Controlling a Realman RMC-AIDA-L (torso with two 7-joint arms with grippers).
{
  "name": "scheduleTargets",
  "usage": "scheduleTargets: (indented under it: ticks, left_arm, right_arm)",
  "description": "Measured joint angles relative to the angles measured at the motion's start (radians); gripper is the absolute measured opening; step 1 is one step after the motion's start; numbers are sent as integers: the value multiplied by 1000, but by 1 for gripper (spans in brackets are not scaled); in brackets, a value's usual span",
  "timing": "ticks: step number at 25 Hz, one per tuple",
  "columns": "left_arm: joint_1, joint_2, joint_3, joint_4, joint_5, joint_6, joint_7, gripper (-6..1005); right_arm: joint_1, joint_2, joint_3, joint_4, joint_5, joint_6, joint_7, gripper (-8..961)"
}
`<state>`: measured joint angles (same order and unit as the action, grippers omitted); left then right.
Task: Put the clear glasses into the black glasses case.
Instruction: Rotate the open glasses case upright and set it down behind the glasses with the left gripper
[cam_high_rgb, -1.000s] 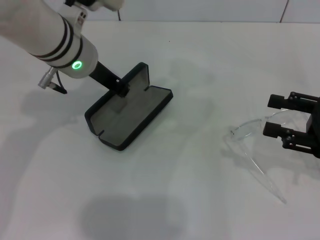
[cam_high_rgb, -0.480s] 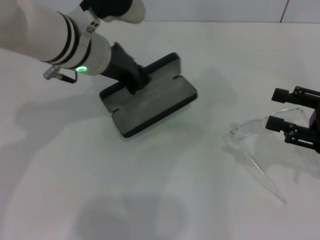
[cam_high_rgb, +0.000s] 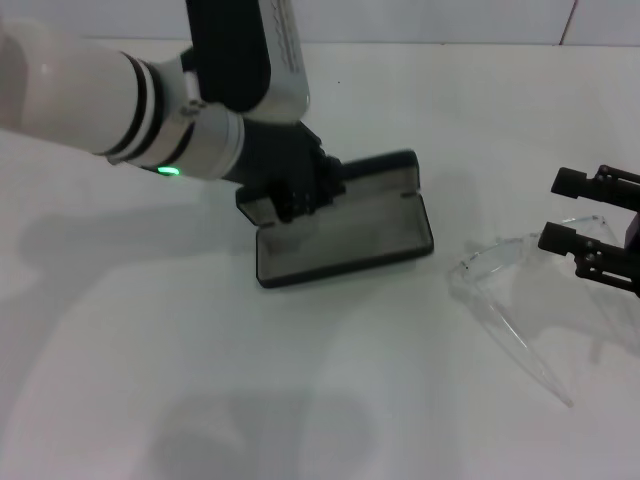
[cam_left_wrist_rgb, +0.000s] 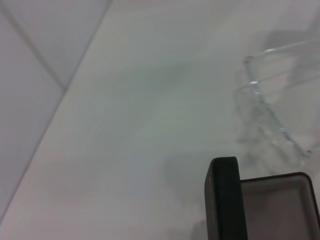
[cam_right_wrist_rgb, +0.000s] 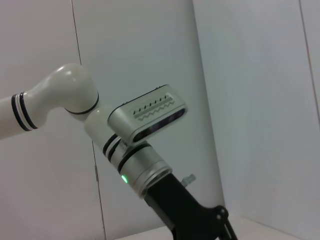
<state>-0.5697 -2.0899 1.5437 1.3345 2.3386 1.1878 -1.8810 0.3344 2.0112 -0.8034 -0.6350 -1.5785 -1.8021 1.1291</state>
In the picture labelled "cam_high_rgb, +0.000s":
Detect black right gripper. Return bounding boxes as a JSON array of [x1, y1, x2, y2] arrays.
[[537, 164, 640, 300]]

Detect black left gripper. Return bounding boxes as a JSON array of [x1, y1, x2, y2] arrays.
[[222, 119, 346, 225]]

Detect black glasses case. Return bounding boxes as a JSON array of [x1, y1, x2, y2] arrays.
[[235, 148, 435, 290]]

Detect clear frame glasses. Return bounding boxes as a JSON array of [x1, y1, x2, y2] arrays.
[[447, 214, 621, 409]]

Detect left wrist camera housing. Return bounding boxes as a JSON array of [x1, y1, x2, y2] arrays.
[[180, 0, 312, 124]]

